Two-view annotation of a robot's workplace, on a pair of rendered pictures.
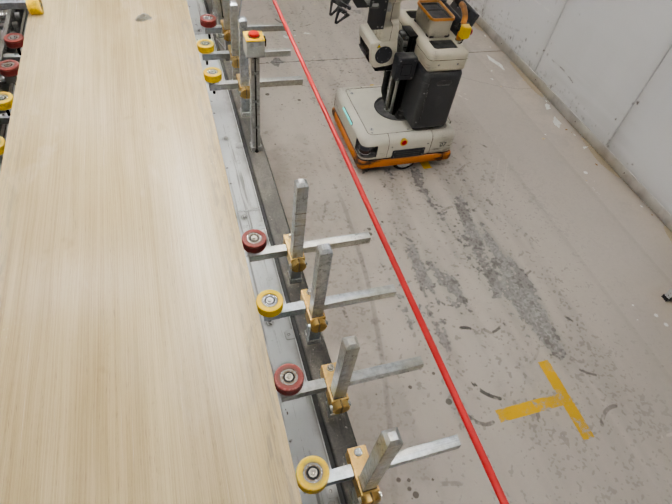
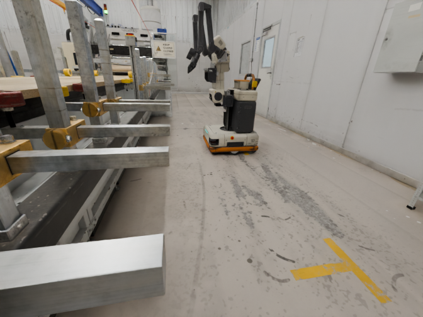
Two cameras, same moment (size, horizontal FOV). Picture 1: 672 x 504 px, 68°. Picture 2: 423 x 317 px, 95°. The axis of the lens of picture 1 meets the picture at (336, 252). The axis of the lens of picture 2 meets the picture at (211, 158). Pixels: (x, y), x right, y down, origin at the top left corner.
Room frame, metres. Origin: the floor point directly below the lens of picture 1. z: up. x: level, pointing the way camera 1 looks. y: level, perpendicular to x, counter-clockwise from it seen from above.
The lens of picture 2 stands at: (0.20, -0.57, 0.96)
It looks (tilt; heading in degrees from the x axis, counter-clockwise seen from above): 23 degrees down; 12
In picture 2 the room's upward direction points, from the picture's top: 2 degrees clockwise
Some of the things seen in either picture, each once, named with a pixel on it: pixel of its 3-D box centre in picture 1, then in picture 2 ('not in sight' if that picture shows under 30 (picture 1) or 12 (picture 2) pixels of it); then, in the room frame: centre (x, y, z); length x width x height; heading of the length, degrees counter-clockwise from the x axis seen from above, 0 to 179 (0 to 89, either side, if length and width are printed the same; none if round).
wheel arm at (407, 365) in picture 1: (353, 378); (94, 131); (0.67, -0.11, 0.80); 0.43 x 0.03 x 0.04; 114
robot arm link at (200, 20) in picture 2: not in sight; (200, 29); (2.51, 0.10, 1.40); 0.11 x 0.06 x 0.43; 24
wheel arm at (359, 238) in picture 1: (310, 246); (128, 103); (1.12, 0.09, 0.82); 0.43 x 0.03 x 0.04; 114
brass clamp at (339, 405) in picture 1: (334, 388); (67, 133); (0.62, -0.06, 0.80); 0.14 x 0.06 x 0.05; 24
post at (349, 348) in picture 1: (340, 384); (55, 108); (0.60, -0.07, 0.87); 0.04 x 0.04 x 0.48; 24
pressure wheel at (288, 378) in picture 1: (288, 385); (7, 112); (0.59, 0.07, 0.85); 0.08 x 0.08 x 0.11
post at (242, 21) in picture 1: (244, 71); (140, 77); (1.97, 0.54, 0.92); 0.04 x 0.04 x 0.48; 24
